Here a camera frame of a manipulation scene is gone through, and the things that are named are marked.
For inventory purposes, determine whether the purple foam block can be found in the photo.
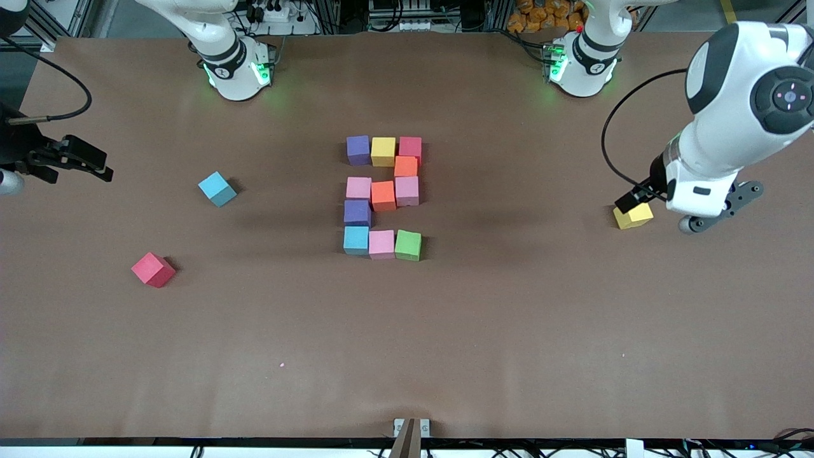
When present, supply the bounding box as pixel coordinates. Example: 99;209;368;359
344;200;373;228
346;135;373;167

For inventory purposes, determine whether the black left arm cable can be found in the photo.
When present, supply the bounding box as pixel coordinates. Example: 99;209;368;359
601;67;691;203

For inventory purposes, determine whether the white power strip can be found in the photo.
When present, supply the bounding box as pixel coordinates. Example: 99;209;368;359
251;2;291;24

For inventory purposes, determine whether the aluminium frame post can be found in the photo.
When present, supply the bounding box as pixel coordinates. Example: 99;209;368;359
25;0;118;53

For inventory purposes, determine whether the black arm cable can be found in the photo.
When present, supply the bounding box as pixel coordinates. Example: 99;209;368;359
601;67;691;203
0;35;93;125

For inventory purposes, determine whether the metal table edge bracket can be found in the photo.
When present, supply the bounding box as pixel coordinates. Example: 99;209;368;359
389;417;431;458

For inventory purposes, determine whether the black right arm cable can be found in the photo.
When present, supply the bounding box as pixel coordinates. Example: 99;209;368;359
0;35;93;125

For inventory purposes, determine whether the orange snack bag pile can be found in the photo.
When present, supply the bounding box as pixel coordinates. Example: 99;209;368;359
507;0;589;34

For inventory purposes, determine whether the light blue foam block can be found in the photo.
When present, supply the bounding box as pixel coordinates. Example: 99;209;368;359
343;226;370;256
198;171;237;208

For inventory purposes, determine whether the yellow foam block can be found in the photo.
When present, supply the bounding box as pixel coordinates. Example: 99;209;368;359
371;137;397;168
613;202;654;230

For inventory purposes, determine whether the green foam block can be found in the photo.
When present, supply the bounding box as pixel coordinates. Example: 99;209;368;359
394;230;423;262

